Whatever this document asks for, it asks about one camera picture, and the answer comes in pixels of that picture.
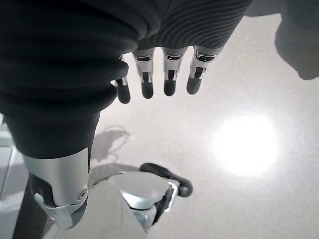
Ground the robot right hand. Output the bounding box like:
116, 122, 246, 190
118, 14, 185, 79
0, 0, 252, 230

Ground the silver robot right leg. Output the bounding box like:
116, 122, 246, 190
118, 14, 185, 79
44, 163, 193, 239

